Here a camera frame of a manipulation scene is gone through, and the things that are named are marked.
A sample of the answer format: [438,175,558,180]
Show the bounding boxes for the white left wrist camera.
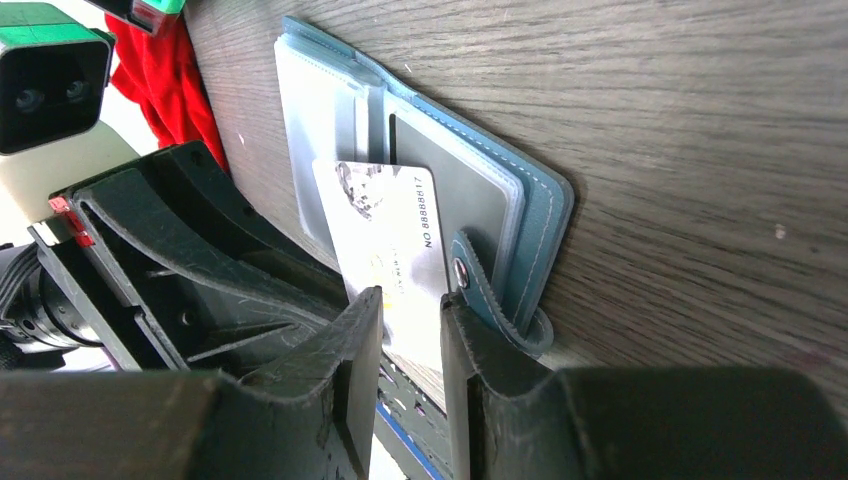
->
[1,2,138,231]

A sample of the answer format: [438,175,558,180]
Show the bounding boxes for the white silver credit card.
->
[312,160,449,370]

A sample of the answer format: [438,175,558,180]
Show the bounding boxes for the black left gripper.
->
[30,141,348,371]

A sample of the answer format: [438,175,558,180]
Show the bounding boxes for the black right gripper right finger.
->
[441,294,847,479]

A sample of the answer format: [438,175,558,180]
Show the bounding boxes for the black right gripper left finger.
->
[1,287,383,479]

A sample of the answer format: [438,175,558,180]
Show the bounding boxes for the red cloth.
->
[104,15,229,171]

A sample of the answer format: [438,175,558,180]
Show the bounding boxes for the blue card holder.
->
[274,16,575,356]

